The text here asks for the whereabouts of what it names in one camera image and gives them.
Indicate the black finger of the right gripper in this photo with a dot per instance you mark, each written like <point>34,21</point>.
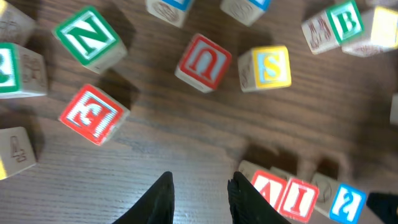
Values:
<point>383,206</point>

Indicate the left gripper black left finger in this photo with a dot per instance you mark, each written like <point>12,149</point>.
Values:
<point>156,206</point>

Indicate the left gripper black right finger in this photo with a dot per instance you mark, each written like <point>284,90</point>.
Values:
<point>247,205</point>

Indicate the red letter A block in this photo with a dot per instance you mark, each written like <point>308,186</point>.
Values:
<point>270,186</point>

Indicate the blue number 2 block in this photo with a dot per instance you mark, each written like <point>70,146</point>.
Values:
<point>338,201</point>

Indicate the red letter I block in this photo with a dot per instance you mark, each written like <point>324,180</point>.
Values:
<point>299,197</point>

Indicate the red letter E block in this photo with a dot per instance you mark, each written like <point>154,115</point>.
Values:
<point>93,114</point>

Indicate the yellow letter S block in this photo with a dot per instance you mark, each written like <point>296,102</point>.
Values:
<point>264,68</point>

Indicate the red letter U block centre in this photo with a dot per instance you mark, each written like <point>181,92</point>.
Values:
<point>204,63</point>

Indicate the yellow block lower left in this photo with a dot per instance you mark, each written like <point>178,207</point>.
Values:
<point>17,153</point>

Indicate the yellow block beside B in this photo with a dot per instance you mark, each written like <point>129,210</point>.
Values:
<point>380,33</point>

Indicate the green letter N block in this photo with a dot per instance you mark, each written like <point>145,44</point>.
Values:
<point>91,40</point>

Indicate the green letter B block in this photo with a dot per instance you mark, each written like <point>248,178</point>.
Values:
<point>333,27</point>

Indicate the green letter R block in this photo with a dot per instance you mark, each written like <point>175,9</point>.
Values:
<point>23,72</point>

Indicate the blue letter L block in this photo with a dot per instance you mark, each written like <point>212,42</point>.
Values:
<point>246,12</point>

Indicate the blue letter P block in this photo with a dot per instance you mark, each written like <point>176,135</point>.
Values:
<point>174,12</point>

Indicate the yellow block near R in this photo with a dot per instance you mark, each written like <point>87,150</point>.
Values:
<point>16,26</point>

